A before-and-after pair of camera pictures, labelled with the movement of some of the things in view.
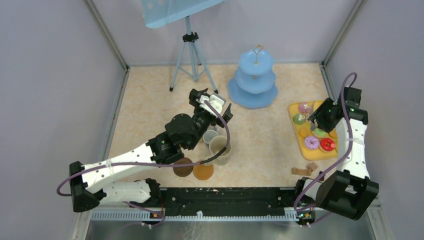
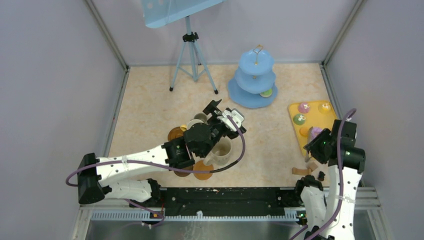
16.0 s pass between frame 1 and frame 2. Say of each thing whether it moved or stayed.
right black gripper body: moved
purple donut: moved
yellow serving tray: stayed
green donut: moved
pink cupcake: stayed
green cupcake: stayed
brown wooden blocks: stayed
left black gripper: moved
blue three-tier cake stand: stayed
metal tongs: moved
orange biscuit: stayed
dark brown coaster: stayed
